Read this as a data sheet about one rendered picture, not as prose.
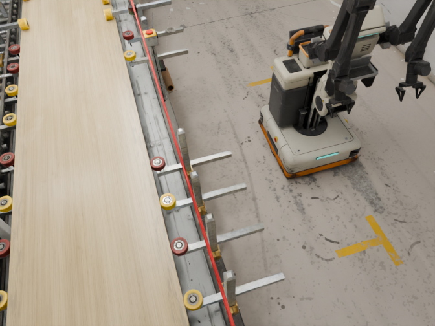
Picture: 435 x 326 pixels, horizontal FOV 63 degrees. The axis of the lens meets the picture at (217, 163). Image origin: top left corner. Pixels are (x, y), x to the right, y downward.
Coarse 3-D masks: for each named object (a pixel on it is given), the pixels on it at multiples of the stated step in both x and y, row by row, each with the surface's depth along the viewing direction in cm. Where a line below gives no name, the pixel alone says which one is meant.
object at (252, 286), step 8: (280, 272) 159; (264, 280) 158; (272, 280) 157; (280, 280) 158; (240, 288) 156; (248, 288) 156; (256, 288) 157; (208, 296) 154; (216, 296) 154; (208, 304) 154
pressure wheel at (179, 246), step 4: (176, 240) 162; (180, 240) 162; (184, 240) 162; (172, 244) 161; (176, 244) 161; (180, 244) 160; (184, 244) 160; (172, 248) 159; (176, 248) 160; (180, 248) 160; (184, 248) 159; (172, 252) 162; (176, 252) 158; (180, 252) 158; (184, 252) 160
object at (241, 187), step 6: (234, 186) 185; (240, 186) 185; (246, 186) 185; (210, 192) 184; (216, 192) 184; (222, 192) 184; (228, 192) 184; (234, 192) 186; (204, 198) 182; (210, 198) 183; (180, 204) 180; (186, 204) 181; (192, 204) 183; (168, 210) 180; (174, 210) 181
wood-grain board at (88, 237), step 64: (64, 0) 295; (64, 64) 244; (64, 128) 208; (128, 128) 206; (64, 192) 181; (128, 192) 179; (64, 256) 160; (128, 256) 159; (64, 320) 144; (128, 320) 143
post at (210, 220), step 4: (208, 216) 140; (212, 216) 140; (208, 220) 139; (212, 220) 139; (208, 224) 141; (212, 224) 142; (208, 228) 144; (212, 228) 145; (208, 232) 146; (212, 232) 148; (208, 236) 149; (212, 236) 151; (216, 236) 152; (208, 240) 155; (212, 240) 154; (216, 240) 155; (212, 244) 157; (216, 244) 159; (212, 248) 161; (216, 248) 162; (216, 260) 173
